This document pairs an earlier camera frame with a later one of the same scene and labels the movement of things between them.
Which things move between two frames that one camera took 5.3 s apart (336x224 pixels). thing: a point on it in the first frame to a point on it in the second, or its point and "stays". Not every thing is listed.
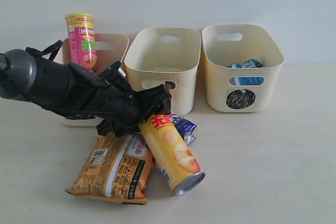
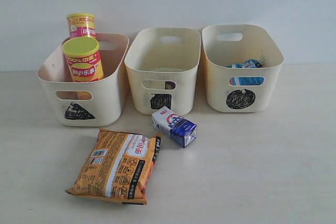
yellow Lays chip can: x=166 y=140 to x=83 y=55
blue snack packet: x=246 y=81 stays
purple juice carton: x=170 y=85 stays
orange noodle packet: x=119 y=168 stays
